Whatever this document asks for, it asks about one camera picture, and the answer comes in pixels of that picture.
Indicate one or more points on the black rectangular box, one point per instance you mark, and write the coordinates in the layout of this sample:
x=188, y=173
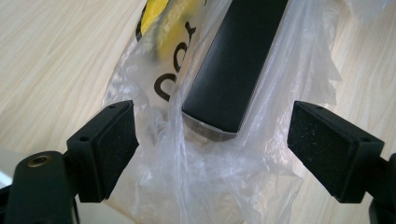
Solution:
x=230, y=68

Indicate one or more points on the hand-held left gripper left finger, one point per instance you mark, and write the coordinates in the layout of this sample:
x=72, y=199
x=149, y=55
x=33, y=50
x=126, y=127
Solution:
x=106, y=149

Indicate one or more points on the translucent plastic bag yellow print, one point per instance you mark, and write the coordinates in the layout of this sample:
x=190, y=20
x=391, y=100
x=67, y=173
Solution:
x=218, y=174

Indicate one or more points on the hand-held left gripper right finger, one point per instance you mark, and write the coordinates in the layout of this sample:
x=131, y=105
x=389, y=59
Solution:
x=327, y=155

